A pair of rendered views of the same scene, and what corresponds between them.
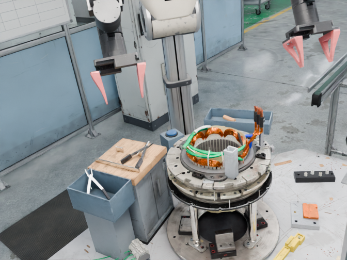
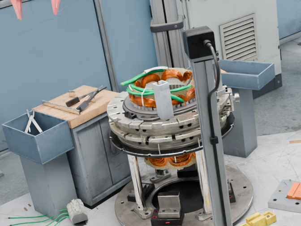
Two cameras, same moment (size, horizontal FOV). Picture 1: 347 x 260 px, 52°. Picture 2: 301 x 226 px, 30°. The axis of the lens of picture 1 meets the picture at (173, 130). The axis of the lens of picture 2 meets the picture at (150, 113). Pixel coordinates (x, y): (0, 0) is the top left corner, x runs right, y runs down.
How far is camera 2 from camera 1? 0.61 m
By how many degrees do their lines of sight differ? 16
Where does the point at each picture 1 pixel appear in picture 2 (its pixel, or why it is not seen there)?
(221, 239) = (165, 202)
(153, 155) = (104, 100)
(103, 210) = (32, 149)
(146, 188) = (92, 137)
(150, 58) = (202, 15)
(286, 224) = (263, 204)
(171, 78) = (156, 19)
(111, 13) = not seen: outside the picture
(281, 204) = (271, 183)
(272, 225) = (242, 201)
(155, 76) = not seen: hidden behind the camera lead
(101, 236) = (37, 187)
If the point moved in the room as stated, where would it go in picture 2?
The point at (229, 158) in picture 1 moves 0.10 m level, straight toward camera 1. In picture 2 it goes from (157, 93) to (140, 110)
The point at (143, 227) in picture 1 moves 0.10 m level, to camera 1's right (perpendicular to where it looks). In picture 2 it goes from (85, 184) to (118, 183)
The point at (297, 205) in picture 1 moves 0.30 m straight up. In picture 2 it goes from (286, 184) to (279, 83)
